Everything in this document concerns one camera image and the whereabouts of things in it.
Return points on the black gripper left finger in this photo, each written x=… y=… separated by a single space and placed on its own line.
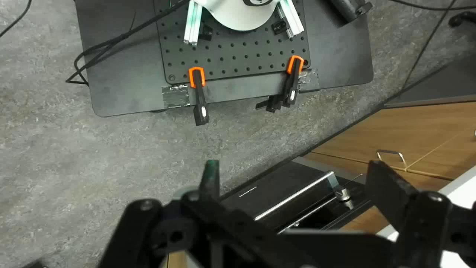
x=211 y=181

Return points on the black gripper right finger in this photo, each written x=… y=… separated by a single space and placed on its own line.
x=392 y=191

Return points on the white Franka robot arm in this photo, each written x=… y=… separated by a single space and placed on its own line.
x=239 y=15

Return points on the black built-in oven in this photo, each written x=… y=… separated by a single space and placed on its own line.
x=278 y=188

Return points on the orange black clamp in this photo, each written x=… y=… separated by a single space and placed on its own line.
x=293 y=79
x=199 y=99

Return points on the black perforated breadboard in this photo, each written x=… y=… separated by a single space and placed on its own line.
x=239 y=54

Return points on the black cart plate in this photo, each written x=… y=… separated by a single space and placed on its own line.
x=124 y=75

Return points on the aluminium extrusion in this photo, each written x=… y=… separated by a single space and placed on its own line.
x=293 y=20
x=193 y=24

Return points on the black cylindrical device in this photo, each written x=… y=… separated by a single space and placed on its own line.
x=351 y=8

